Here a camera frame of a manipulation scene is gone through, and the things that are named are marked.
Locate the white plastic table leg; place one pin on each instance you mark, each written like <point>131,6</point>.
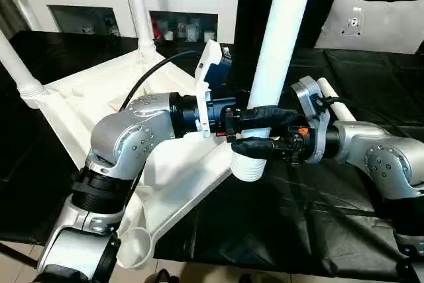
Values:
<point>334,97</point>
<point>281,47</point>
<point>16,64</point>
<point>140,14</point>

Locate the white plastic table top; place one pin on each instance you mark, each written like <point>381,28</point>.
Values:
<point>99,74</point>

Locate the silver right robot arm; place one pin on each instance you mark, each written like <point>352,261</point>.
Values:
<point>381,153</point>

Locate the black work mat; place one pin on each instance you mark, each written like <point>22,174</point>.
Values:
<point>298,213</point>

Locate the black box with yellow label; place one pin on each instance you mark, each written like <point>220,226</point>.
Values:
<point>251,14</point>

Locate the dark right robot foot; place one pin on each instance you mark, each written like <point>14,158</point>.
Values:
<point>248,279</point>

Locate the dark robot foot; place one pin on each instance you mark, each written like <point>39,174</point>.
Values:
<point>164,277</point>
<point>248,279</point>

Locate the dark left robot foot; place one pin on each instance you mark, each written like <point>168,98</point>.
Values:
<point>164,277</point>

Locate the black tripod leg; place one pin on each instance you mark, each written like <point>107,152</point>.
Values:
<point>16,254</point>

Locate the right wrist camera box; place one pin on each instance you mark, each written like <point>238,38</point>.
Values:
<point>308,94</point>

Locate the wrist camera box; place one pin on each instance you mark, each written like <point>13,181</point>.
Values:
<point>208,57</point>
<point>308,94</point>

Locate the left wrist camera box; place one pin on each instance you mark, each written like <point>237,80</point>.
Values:
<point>208,57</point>

